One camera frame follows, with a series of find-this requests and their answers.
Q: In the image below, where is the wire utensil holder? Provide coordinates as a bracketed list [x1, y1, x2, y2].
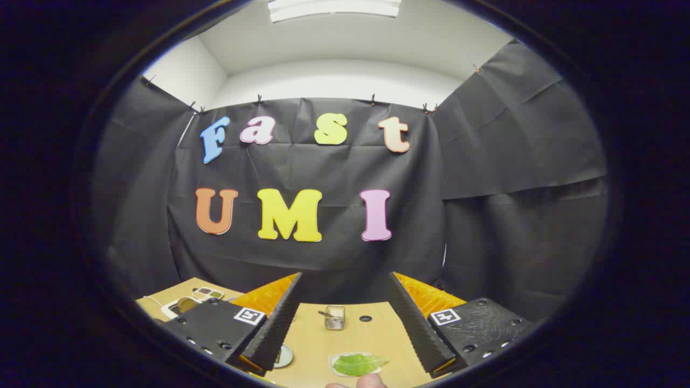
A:
[323, 305, 346, 330]

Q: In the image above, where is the green lettuce leaf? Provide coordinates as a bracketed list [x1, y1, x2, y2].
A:
[333, 354, 388, 376]

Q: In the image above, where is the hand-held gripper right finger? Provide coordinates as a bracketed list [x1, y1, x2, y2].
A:
[387, 272, 537, 378]

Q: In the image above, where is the white toaster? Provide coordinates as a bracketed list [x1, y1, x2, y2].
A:
[161, 296, 203, 320]

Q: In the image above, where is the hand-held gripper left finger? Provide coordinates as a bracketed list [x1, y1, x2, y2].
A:
[162, 272, 302, 377]

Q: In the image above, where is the small white square plate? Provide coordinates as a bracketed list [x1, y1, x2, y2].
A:
[329, 352, 384, 377]

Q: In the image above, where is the white ceiling light panel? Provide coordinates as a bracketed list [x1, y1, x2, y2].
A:
[268, 0, 402, 23]

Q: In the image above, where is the pale green round plate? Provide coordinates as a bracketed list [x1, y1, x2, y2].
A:
[272, 344, 294, 369]

